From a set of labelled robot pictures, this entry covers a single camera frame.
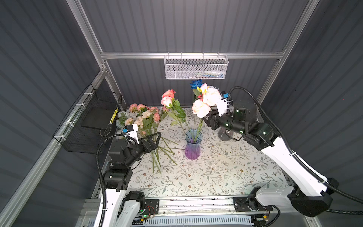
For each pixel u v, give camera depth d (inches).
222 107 20.7
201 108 21.3
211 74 36.0
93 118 28.9
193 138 31.4
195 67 48.6
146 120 42.2
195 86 28.4
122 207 18.2
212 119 20.7
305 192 16.0
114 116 30.8
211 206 29.6
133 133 23.4
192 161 35.7
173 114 26.8
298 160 15.7
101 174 18.7
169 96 26.6
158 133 24.8
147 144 22.8
